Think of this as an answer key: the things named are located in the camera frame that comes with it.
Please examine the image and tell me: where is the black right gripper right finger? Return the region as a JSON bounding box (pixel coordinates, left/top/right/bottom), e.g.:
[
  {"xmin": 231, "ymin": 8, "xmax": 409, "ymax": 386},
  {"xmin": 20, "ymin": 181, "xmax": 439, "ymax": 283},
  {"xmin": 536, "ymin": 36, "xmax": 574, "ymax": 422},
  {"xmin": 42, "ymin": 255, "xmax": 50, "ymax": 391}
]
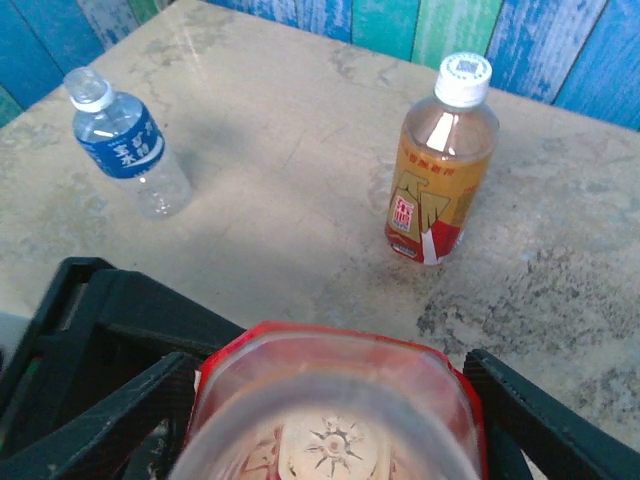
[{"xmin": 464, "ymin": 348, "xmax": 640, "ymax": 480}]

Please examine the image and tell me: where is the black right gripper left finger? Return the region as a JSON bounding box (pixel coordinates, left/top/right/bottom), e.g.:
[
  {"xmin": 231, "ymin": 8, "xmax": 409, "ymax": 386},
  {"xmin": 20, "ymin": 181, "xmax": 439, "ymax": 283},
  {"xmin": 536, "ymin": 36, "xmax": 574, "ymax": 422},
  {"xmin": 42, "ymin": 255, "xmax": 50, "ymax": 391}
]
[{"xmin": 0, "ymin": 352, "xmax": 202, "ymax": 480}]

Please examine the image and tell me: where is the white bottle cap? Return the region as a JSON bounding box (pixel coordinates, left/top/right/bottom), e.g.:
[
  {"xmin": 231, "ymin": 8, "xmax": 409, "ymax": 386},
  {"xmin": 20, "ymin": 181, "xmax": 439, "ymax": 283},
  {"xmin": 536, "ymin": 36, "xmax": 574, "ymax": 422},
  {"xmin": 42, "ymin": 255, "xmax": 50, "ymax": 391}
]
[{"xmin": 433, "ymin": 51, "xmax": 494, "ymax": 109}]

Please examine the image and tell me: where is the blue label water bottle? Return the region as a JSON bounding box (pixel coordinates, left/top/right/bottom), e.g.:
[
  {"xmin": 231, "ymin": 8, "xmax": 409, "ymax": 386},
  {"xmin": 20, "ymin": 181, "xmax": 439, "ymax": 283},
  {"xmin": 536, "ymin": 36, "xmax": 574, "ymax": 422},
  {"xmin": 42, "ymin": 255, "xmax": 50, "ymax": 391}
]
[{"xmin": 62, "ymin": 65, "xmax": 194, "ymax": 221}]

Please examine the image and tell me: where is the orange tea bottle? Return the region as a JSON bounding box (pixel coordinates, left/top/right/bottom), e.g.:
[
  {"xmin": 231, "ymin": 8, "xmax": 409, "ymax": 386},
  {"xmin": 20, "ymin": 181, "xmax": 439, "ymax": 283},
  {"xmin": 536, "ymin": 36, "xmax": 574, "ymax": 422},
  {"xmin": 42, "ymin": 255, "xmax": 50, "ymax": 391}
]
[{"xmin": 384, "ymin": 51, "xmax": 502, "ymax": 267}]

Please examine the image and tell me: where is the red drink bottle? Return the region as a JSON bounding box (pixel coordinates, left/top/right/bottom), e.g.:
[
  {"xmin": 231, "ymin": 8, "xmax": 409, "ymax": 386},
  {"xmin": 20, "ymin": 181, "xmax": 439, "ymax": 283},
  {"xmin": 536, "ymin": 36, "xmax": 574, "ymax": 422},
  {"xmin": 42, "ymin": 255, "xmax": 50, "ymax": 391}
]
[{"xmin": 169, "ymin": 320, "xmax": 489, "ymax": 480}]

